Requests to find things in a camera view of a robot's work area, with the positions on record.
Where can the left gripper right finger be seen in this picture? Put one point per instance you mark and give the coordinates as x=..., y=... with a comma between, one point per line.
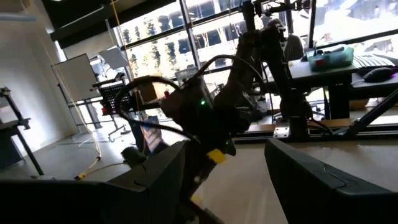
x=311, y=193

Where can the small yellow block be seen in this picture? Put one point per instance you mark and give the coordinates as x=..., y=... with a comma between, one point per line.
x=216, y=156

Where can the black desk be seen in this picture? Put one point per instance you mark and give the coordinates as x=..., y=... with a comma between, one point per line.
x=337, y=99

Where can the black side stand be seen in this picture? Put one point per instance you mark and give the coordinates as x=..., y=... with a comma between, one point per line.
x=15, y=124

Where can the black camera mount frame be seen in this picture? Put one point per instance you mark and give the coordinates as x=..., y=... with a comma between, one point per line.
x=248, y=12

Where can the white angled panel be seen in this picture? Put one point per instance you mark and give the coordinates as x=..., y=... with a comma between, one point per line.
x=113, y=57

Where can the teal plastic bin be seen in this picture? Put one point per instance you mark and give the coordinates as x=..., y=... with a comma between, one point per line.
x=335, y=60

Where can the black perforated cart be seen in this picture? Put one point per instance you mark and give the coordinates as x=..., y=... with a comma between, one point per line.
x=112, y=95

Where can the black computer mouse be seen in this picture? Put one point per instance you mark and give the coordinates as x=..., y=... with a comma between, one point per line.
x=377, y=74

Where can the blue and white box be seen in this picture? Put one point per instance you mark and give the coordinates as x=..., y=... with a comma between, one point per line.
x=152, y=133

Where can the white corner bracket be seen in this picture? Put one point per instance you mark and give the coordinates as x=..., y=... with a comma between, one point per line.
x=281, y=132

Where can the office chair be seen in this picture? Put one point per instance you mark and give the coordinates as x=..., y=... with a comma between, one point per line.
x=293, y=46

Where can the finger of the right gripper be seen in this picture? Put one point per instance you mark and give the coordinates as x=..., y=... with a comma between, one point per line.
x=230, y=148
x=200, y=168

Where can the black table frame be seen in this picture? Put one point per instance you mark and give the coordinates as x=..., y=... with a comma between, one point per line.
x=329, y=134

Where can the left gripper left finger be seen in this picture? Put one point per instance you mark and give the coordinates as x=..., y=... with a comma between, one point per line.
x=140, y=199

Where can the cardboard box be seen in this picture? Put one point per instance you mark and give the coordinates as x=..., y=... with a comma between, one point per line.
x=147, y=93

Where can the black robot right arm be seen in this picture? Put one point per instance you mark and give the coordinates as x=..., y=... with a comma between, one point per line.
x=273, y=62

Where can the whiteboard on stand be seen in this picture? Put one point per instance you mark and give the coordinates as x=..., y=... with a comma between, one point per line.
x=74, y=77

